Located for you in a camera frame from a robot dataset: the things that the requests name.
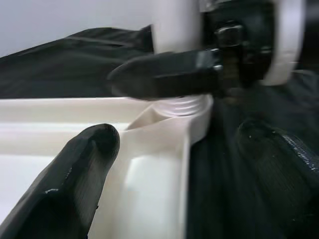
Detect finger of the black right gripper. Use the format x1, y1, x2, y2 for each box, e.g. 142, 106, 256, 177
108, 48, 224, 101

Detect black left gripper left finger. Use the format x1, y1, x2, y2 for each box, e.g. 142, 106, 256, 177
4, 123, 121, 239

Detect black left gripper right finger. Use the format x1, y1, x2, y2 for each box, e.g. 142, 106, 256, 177
238, 120, 319, 239

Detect white plastic table leg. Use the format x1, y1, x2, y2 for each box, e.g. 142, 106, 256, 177
149, 0, 215, 118

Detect cream plastic children's tabletop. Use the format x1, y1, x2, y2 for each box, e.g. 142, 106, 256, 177
0, 96, 215, 239

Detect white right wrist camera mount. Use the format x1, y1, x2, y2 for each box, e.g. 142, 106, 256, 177
263, 0, 306, 87

